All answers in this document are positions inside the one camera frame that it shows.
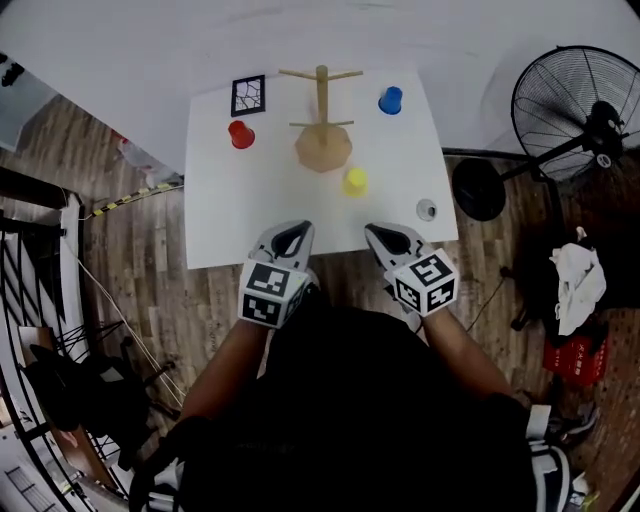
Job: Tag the dark wooden post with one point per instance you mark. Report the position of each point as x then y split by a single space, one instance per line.
30 190

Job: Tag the yellow plastic cup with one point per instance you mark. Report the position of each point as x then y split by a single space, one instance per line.
355 182

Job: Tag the person's black shirt torso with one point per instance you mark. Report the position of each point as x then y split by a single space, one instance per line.
350 410

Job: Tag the clear plastic water jug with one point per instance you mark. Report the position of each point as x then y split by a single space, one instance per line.
145 160

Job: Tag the white railing post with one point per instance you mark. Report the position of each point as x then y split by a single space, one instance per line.
72 270

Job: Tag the brown wooden desk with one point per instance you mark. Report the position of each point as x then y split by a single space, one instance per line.
85 455

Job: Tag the black metal railing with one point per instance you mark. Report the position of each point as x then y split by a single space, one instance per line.
25 280

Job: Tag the wooden cup tree stand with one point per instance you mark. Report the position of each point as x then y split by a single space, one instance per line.
322 150

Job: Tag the white cloth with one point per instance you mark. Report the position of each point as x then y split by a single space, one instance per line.
580 285

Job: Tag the blue plastic cup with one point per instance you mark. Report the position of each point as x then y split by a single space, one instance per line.
390 101

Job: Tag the red plastic cup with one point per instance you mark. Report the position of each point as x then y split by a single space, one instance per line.
242 135

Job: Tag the black framed crackle-pattern tile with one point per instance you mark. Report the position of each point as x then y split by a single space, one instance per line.
235 95

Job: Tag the red box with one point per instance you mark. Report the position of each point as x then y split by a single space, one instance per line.
575 362

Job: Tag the white table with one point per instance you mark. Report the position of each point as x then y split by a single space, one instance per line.
240 210

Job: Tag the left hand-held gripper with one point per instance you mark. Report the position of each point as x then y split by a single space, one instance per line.
265 295

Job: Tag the black items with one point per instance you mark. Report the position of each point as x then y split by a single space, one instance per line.
10 75

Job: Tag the person's right forearm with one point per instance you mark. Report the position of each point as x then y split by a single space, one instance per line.
465 355

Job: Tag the yellow black striped tape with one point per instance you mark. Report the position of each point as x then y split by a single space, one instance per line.
130 198

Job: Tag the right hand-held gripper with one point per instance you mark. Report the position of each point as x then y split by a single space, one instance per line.
427 285

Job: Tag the black office chair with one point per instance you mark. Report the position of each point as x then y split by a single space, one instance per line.
90 390

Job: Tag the person's left forearm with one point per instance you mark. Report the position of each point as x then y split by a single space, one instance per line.
225 370

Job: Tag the black pedestal fan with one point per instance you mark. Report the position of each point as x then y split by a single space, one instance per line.
605 120

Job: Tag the grey bag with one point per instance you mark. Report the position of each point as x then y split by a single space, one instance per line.
575 425

